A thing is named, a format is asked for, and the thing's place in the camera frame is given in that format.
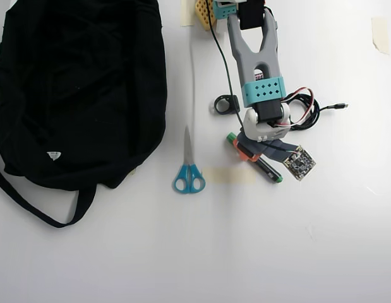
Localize long beige masking tape strip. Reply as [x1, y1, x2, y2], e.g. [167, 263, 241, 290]
[202, 167, 256, 186]

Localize black coiled usb cable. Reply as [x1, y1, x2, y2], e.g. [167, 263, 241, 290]
[285, 92, 349, 131]

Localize bare camera circuit board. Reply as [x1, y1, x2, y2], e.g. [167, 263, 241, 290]
[283, 145, 317, 182]

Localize red and white servo wires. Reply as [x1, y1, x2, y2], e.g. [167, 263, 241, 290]
[276, 88, 316, 128]

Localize black fabric bag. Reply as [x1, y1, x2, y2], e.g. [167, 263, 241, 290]
[0, 0, 169, 229]

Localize blue handled scissors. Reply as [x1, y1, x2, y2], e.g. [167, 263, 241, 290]
[172, 125, 206, 194]

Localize green capped black marker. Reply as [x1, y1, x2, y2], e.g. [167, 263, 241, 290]
[226, 132, 284, 185]

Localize thin dark arm cable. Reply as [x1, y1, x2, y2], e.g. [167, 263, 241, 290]
[206, 0, 246, 131]

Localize black plastic ring part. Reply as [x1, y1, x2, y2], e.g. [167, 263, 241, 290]
[213, 93, 241, 116]

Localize narrow beige tape strip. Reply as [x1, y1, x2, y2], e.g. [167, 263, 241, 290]
[180, 0, 196, 27]

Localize yellow perforated block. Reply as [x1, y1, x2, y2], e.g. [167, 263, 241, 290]
[195, 0, 219, 33]

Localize dark grey camera mount strip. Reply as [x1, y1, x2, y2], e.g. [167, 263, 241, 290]
[260, 140, 299, 162]

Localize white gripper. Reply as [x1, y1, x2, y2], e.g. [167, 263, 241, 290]
[232, 104, 291, 163]

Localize beige tape strip torn end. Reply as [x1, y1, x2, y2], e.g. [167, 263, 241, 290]
[371, 16, 390, 56]

